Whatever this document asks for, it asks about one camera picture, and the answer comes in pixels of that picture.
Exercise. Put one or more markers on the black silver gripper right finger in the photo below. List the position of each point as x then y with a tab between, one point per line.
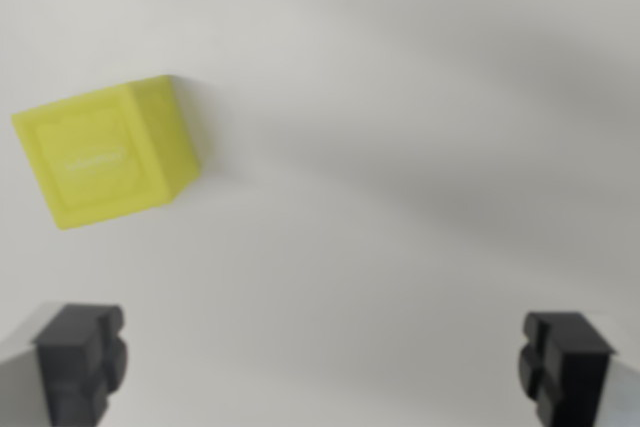
570	372

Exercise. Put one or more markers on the black silver gripper left finger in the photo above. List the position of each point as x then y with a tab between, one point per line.
75	367

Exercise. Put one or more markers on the yellow cube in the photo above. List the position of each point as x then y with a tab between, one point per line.
105	157

